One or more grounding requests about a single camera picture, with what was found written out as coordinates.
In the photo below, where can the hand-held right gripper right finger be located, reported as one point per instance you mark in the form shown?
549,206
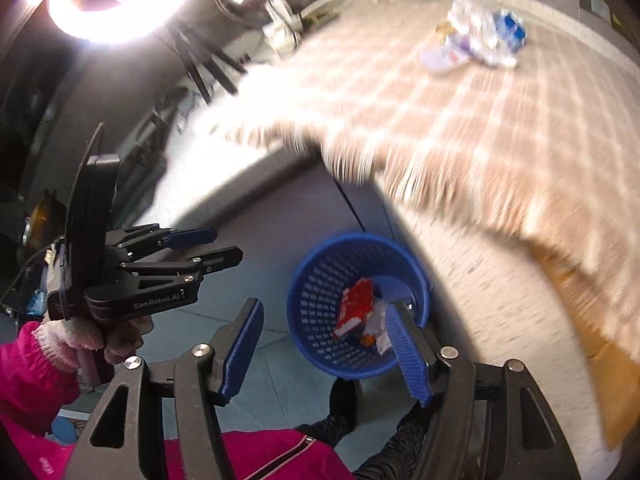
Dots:
410,360

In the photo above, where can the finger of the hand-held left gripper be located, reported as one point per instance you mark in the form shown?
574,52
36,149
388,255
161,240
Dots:
195,236
220,257

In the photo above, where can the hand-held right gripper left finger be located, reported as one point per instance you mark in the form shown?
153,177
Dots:
245,350

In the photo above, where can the orange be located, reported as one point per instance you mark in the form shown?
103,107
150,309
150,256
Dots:
369,341

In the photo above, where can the clear plastic bottle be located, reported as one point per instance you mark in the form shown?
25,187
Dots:
381,320

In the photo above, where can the red snack bag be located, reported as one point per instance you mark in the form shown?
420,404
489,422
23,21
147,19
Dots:
355,305

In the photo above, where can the blue plastic basket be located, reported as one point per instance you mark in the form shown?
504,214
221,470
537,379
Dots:
320,285

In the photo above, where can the white blue small packet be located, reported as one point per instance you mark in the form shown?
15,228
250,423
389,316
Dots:
440,57

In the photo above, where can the clear bag with blue label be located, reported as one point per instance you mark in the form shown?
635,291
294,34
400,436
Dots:
510,30

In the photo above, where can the clear wrapper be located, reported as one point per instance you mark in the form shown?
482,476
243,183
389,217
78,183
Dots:
470,20

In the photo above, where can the person's left forearm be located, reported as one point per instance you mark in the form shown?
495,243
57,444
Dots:
30,385

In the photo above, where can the person's left hand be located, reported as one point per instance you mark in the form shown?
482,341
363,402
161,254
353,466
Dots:
75,332

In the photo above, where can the person's leg in black pants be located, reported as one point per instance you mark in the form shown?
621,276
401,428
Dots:
395,440

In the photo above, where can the pink jacket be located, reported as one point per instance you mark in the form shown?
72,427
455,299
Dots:
280,456

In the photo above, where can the black tripod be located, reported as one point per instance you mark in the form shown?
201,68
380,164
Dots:
210,65

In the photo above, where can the plaid fringed cloth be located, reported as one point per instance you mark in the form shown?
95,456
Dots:
450,135

